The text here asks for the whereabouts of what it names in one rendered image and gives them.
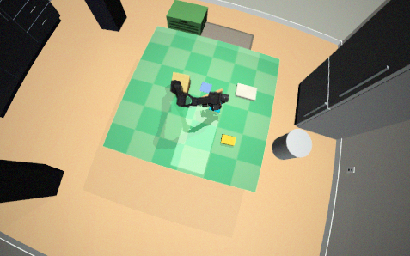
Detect yellow rectangular bar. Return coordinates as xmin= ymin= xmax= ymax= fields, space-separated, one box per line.
xmin=221 ymin=134 xmax=236 ymax=146

